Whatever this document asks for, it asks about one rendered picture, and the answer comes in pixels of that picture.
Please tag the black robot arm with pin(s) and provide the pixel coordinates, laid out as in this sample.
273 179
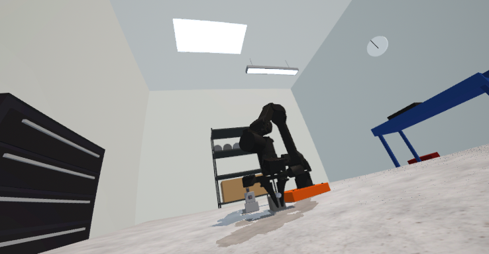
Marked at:
252 141

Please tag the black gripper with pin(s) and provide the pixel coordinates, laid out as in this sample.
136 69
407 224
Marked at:
282 178

